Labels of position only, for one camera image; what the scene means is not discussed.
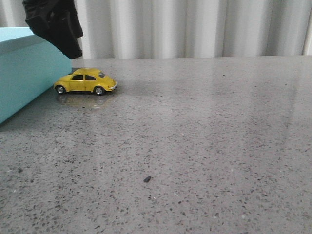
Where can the yellow toy beetle car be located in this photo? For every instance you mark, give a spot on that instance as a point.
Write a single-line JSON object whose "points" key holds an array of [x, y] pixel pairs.
{"points": [[91, 80]]}

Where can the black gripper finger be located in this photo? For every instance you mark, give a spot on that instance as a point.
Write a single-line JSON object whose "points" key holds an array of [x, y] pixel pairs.
{"points": [[49, 20], [74, 23]]}

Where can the grey pleated curtain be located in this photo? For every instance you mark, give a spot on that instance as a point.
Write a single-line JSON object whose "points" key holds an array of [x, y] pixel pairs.
{"points": [[162, 29]]}

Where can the light blue storage box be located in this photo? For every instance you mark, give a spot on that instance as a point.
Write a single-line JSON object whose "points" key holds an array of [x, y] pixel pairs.
{"points": [[29, 65]]}

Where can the small black debris piece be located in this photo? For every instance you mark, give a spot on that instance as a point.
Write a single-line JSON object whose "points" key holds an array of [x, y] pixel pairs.
{"points": [[147, 179]]}

